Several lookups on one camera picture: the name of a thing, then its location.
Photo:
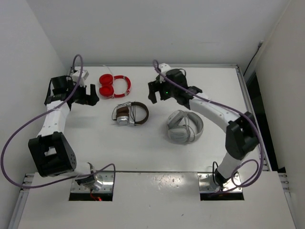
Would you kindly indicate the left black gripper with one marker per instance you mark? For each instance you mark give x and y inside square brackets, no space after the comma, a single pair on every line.
[90,99]

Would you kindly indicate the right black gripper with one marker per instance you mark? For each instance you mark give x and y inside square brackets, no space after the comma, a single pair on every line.
[155,86]

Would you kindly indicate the brown silver headphones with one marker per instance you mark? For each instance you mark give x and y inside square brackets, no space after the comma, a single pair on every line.
[125,114]

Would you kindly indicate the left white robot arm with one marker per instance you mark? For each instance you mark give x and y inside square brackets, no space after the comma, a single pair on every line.
[52,154]

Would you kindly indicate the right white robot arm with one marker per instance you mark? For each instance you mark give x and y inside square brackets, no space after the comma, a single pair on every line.
[241,133]

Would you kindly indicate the red headphones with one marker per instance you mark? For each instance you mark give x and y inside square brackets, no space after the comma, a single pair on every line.
[107,90]

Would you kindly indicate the grey white headphones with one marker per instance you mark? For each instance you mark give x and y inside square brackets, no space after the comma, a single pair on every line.
[184,127]

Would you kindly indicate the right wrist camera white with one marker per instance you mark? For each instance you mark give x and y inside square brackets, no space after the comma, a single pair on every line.
[162,69]

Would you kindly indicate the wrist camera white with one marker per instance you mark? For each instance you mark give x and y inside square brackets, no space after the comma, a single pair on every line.
[162,69]
[80,76]

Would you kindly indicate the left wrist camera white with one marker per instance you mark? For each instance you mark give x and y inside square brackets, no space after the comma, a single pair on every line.
[80,76]

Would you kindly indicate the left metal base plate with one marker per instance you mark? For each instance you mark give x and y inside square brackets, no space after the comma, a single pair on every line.
[100,183]

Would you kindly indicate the metal base plate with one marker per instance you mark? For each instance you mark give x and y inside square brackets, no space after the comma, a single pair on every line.
[100,183]
[207,185]

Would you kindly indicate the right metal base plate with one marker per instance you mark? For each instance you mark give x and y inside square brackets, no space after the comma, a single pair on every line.
[207,185]

